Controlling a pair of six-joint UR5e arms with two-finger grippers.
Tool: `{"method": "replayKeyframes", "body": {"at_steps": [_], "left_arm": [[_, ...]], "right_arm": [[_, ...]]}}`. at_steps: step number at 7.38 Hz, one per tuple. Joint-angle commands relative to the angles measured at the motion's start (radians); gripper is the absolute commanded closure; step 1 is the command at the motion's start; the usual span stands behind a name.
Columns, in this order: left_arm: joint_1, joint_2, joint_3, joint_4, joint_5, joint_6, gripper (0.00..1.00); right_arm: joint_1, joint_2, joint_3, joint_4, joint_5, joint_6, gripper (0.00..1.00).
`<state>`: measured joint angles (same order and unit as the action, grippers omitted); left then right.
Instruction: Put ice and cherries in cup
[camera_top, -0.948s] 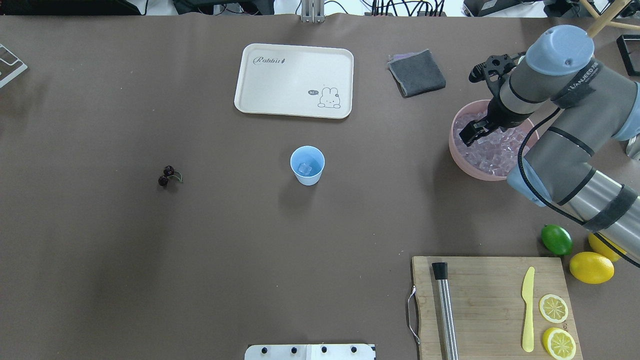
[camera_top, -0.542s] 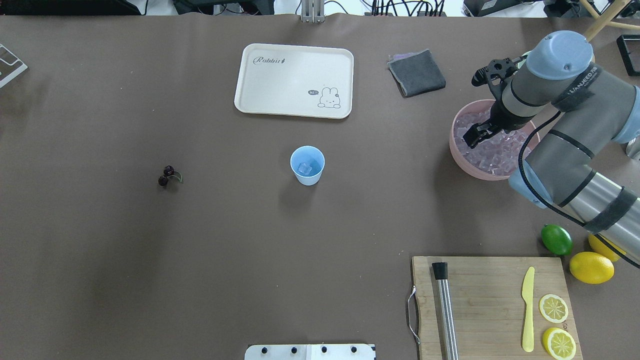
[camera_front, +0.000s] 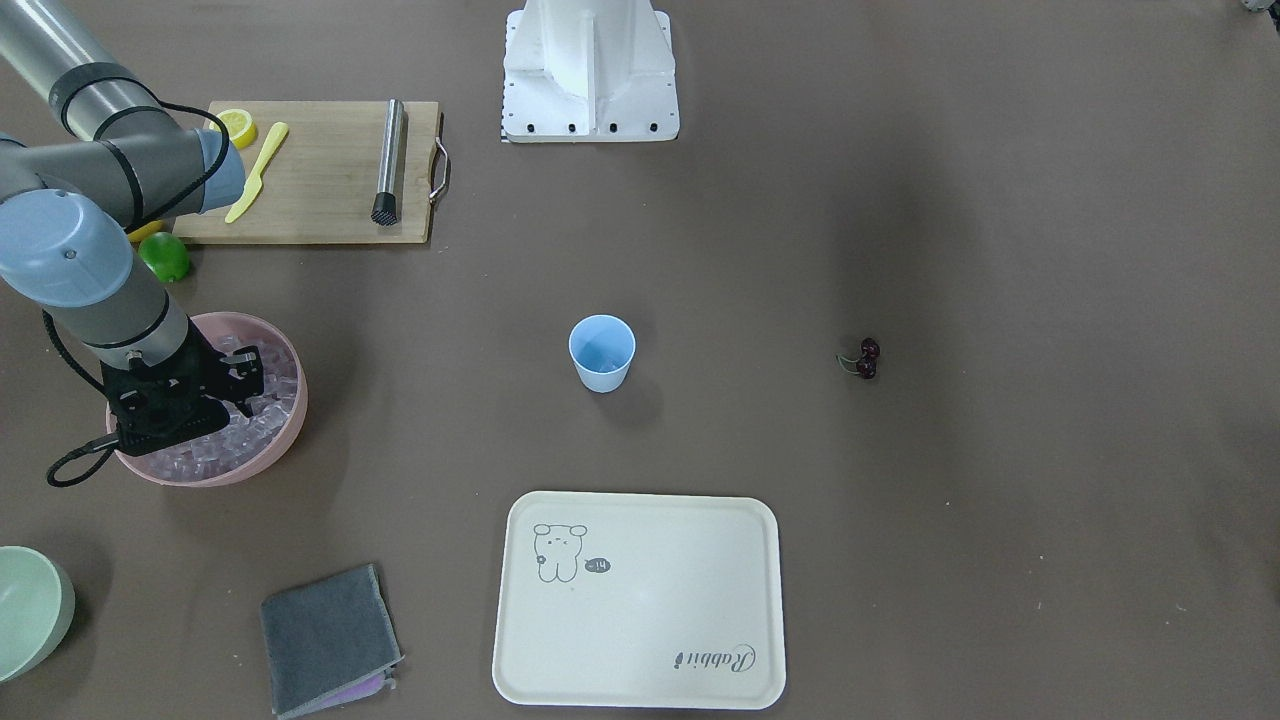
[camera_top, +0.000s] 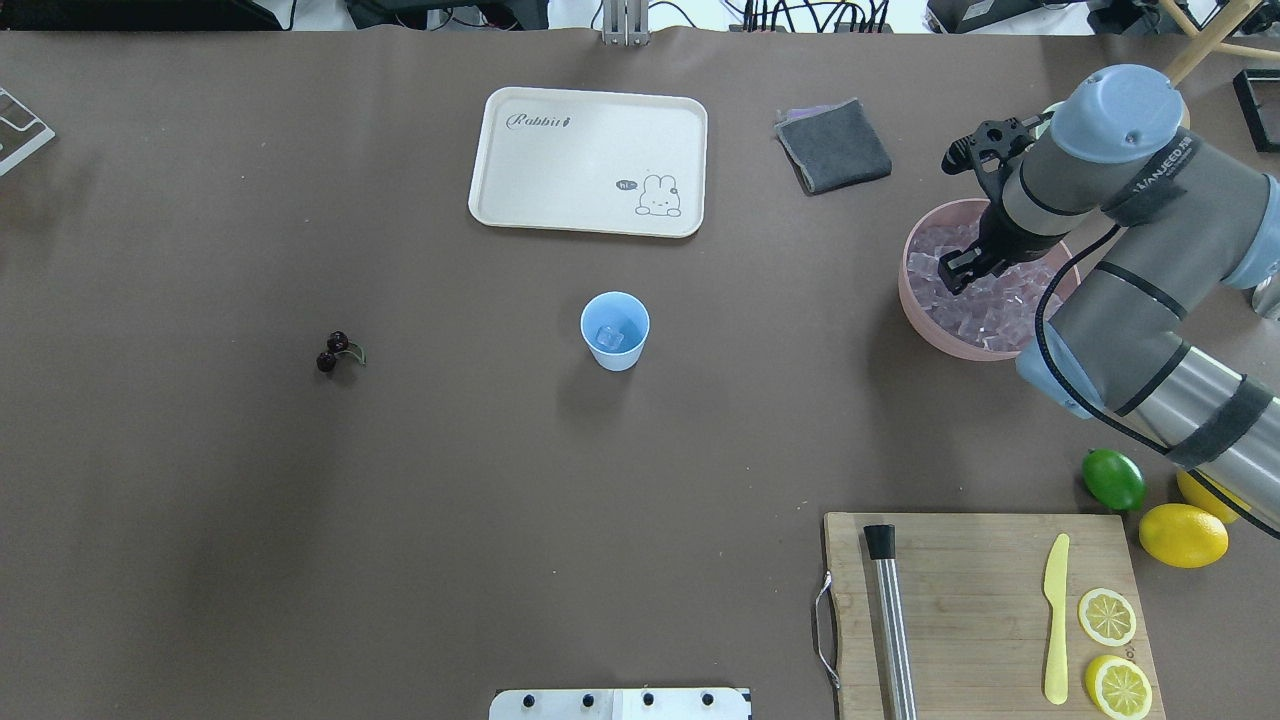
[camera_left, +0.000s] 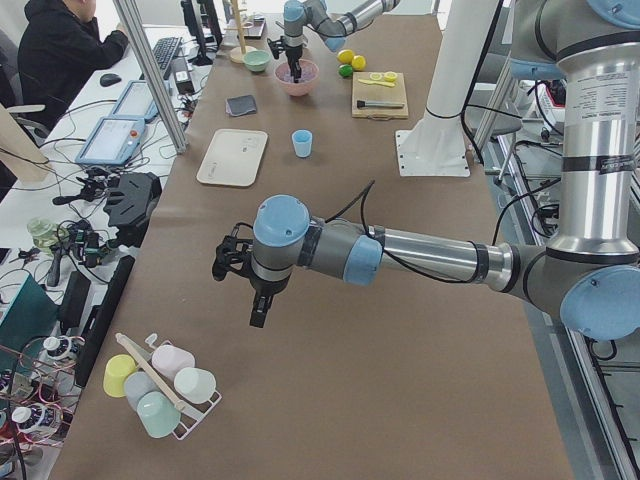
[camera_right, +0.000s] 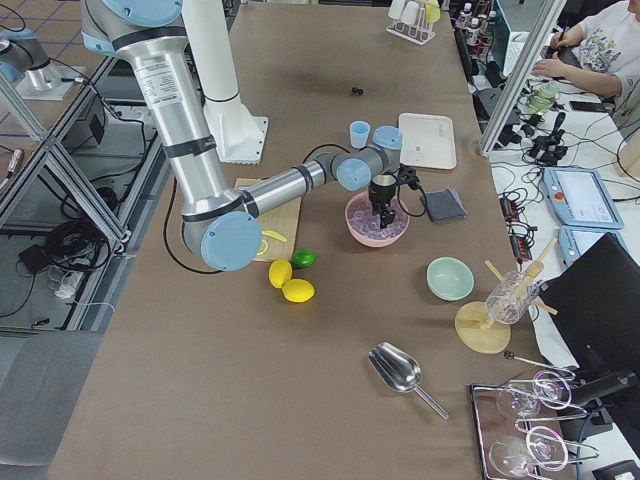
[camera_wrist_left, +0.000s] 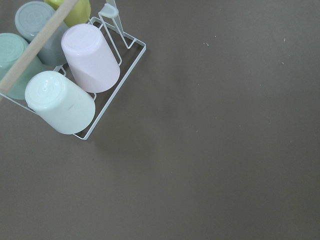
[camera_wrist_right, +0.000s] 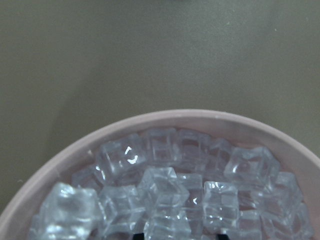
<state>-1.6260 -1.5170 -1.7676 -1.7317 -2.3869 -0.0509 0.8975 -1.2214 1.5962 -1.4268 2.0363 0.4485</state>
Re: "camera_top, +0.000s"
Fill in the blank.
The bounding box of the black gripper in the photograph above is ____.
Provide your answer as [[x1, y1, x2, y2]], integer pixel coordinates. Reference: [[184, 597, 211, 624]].
[[938, 201, 1065, 295]]

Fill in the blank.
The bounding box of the ice cube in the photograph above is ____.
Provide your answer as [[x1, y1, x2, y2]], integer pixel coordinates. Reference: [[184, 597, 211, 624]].
[[591, 325, 626, 354]]

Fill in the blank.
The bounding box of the dark red cherries pair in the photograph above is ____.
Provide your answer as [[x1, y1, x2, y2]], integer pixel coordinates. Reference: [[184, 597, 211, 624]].
[[315, 331, 369, 375]]

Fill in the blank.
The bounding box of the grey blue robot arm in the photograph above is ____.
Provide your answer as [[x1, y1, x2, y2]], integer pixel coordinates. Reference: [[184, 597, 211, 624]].
[[940, 64, 1279, 536]]

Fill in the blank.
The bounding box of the pile of ice cubes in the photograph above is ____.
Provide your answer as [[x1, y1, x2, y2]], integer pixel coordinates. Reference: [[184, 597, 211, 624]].
[[906, 222, 1064, 354]]

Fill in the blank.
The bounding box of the light blue cup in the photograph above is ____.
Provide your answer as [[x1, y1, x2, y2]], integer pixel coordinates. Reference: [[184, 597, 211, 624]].
[[579, 291, 652, 372]]

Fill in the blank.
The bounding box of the pink bowl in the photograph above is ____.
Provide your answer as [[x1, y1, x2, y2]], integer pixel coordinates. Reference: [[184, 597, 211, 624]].
[[897, 199, 1082, 363]]

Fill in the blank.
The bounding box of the grey folded cloth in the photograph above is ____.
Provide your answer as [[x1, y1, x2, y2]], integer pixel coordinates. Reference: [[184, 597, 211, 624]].
[[774, 97, 893, 195]]

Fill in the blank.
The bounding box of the green lime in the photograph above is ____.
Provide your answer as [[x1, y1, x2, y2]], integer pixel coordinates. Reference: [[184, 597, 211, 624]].
[[1082, 448, 1147, 512]]

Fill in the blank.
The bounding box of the metal scoop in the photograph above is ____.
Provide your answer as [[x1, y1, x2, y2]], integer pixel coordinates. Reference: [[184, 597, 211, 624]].
[[1249, 272, 1280, 322]]

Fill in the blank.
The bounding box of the yellow plastic knife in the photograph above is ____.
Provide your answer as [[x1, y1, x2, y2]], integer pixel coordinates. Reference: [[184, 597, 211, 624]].
[[1042, 533, 1070, 706]]

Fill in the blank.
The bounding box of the yellow lemon near board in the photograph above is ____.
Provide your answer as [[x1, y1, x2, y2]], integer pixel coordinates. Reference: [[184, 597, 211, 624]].
[[1176, 469, 1240, 525]]

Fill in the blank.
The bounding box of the wooden cutting board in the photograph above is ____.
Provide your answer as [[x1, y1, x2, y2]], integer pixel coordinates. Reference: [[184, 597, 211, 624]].
[[823, 512, 1158, 719]]

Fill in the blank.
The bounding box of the yellow lemon outer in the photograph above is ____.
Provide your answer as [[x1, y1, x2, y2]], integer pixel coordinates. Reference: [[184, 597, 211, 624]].
[[1138, 503, 1230, 569]]

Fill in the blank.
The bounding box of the lemon slice lower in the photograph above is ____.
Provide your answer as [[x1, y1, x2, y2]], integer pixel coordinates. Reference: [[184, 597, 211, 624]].
[[1076, 587, 1138, 648]]

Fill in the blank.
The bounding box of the cream rabbit tray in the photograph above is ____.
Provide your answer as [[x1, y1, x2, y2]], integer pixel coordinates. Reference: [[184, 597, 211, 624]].
[[468, 87, 709, 240]]

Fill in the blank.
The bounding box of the steel muddler black tip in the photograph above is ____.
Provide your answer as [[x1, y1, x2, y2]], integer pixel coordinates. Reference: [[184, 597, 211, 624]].
[[863, 524, 919, 719]]

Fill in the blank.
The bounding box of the lemon half slice upper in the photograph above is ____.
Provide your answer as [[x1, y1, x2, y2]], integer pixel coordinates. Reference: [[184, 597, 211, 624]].
[[1084, 655, 1155, 719]]

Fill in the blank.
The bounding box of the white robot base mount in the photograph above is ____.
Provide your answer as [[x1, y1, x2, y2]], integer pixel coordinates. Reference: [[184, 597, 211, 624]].
[[488, 687, 754, 719]]

